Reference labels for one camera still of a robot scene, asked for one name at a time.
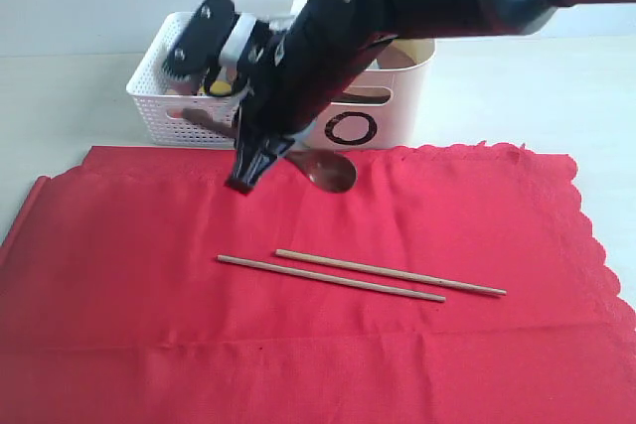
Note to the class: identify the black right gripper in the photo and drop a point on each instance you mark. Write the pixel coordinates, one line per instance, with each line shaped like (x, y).
(300, 72)

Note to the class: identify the brown wooden spoon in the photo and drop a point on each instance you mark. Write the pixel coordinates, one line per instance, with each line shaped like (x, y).
(327, 170)

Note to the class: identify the yellow lemon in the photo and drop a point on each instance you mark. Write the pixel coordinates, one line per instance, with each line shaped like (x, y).
(219, 88)

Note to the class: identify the brown wooden chopstick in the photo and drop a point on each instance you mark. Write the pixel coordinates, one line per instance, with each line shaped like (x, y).
(331, 279)

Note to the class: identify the light wooden chopstick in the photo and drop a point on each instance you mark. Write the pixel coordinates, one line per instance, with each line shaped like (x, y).
(388, 272)

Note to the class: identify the brown wooden plate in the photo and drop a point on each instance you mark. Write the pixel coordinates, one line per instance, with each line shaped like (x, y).
(375, 85)

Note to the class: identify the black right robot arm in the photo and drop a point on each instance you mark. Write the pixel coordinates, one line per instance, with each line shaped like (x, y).
(440, 19)

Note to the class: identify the white perforated plastic basket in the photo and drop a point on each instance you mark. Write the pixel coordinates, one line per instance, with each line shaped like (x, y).
(160, 107)

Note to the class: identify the cream plastic bin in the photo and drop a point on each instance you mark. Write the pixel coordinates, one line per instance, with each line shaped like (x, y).
(378, 109)

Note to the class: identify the red table cloth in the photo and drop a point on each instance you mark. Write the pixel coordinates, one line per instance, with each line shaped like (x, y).
(114, 308)

